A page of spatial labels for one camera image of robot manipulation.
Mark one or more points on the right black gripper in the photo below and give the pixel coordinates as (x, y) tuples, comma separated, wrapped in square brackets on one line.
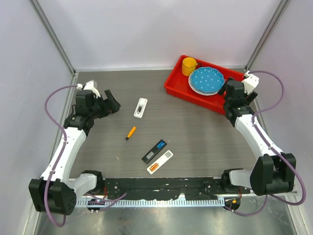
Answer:
[(248, 99)]

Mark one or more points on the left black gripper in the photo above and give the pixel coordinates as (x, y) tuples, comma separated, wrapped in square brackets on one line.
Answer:
[(112, 106)]

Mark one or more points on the orange handle screwdriver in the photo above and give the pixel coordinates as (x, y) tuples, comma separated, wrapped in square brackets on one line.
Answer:
[(131, 132)]

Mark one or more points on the black remote control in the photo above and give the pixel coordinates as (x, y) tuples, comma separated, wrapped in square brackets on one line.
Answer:
[(151, 153)]

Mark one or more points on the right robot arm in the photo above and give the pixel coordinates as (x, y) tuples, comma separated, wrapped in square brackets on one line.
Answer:
[(272, 172)]

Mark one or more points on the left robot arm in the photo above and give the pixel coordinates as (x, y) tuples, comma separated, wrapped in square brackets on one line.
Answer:
[(53, 192)]

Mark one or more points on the white remote far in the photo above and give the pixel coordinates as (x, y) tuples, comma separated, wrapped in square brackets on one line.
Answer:
[(140, 108)]

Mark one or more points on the white remote orange batteries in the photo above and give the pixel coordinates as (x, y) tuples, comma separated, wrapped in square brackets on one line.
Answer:
[(160, 162)]

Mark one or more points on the blue dotted plate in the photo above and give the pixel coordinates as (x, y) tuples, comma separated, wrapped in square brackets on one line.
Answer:
[(207, 79)]

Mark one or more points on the grey plate underneath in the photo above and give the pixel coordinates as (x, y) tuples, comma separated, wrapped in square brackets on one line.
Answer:
[(198, 91)]

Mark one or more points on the yellow mug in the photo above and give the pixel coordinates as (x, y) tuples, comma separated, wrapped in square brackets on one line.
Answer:
[(189, 64)]

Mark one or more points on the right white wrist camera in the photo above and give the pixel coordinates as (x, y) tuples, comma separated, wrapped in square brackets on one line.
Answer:
[(250, 82)]

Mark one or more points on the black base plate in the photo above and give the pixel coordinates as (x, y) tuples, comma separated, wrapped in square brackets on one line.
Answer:
[(165, 189)]

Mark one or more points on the slotted cable duct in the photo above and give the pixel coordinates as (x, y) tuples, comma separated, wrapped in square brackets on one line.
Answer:
[(180, 202)]

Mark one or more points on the aluminium frame rail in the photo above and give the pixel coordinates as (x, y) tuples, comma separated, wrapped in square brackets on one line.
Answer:
[(294, 193)]

